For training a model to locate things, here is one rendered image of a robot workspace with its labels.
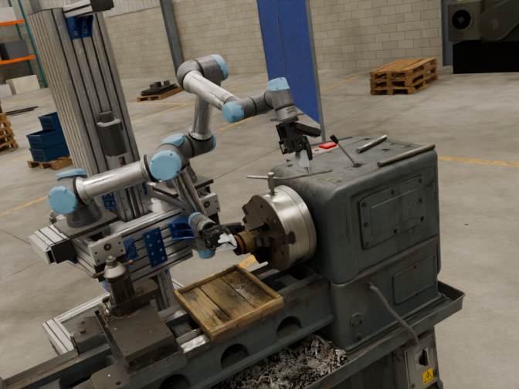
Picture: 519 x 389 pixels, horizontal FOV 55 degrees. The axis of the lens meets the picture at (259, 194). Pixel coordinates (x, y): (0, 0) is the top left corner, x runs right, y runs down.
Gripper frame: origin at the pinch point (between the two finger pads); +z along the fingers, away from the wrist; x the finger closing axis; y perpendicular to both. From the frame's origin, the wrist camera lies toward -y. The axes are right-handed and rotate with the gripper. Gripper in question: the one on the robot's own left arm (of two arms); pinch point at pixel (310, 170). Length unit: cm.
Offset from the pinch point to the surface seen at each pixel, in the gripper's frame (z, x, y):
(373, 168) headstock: 7.3, 4.3, -24.5
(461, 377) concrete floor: 127, -35, -68
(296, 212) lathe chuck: 13.0, -2.5, 9.8
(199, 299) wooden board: 35, -30, 47
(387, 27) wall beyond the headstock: -218, -751, -787
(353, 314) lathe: 61, -10, -5
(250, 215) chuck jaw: 9.8, -18.4, 20.7
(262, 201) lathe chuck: 5.5, -12.1, 17.0
